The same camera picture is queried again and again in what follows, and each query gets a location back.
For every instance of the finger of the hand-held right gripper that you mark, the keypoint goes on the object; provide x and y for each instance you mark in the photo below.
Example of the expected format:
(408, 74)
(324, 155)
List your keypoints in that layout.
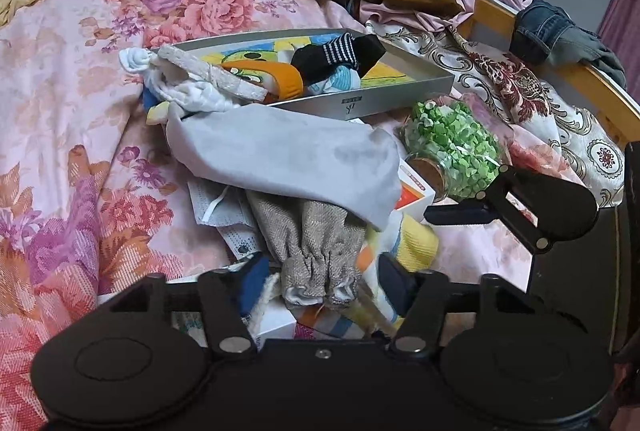
(460, 212)

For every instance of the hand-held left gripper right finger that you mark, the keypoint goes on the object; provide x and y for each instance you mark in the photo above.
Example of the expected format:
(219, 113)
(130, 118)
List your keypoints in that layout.
(395, 281)

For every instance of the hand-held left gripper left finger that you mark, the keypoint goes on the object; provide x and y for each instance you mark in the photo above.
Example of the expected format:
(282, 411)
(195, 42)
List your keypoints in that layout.
(252, 278)

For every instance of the grey shallow box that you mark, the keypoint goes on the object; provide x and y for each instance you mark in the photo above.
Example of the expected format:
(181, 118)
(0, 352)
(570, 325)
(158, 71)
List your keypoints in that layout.
(350, 103)

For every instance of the light blue white sock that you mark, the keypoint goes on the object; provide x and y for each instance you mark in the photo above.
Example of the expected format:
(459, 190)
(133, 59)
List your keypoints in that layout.
(335, 78)

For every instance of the orange sock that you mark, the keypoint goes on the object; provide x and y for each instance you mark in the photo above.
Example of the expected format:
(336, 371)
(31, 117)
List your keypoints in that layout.
(280, 78)

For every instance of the black striped sock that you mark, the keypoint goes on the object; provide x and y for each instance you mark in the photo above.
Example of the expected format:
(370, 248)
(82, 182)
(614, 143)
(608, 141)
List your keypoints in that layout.
(330, 53)

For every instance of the white waffle washcloth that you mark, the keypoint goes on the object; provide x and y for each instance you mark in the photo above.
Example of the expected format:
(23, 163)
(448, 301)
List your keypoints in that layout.
(220, 71)

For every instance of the yellow striped cloth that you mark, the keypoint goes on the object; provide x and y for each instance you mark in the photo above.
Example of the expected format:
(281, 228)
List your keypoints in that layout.
(420, 241)

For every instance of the orange white small carton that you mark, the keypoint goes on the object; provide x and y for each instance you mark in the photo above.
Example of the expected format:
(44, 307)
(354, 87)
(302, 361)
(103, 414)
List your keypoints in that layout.
(415, 196)

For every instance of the small white box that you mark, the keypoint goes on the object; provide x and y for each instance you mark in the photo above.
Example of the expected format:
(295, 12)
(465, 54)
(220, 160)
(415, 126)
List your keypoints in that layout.
(275, 328)

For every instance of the jar of green paper stars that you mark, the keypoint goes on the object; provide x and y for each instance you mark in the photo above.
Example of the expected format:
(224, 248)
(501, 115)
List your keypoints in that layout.
(450, 146)

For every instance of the pale blue face mask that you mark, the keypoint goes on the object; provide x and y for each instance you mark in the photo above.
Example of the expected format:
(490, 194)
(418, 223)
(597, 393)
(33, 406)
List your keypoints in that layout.
(220, 211)

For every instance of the grey cloth pouch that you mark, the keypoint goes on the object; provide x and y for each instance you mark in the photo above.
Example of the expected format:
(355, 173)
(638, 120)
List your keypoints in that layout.
(280, 151)

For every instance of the cream ornate patterned cloth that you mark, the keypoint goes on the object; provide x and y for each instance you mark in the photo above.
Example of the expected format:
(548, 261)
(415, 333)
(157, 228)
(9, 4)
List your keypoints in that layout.
(500, 71)

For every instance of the white knotted cloth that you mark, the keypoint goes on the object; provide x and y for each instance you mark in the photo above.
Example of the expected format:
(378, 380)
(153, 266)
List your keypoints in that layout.
(197, 98)

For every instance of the blue jeans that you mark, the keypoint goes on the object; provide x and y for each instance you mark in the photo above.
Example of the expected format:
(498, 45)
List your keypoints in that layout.
(555, 36)

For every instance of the pink floral bed sheet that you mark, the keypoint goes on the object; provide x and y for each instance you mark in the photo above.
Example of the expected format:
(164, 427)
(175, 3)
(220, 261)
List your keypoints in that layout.
(75, 136)

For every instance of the pink curtain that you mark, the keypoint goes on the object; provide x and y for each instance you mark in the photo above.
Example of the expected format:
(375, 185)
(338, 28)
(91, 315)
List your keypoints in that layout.
(622, 11)

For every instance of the wooden bed frame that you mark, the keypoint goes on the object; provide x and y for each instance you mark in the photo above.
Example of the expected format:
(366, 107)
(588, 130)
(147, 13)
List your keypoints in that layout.
(615, 96)

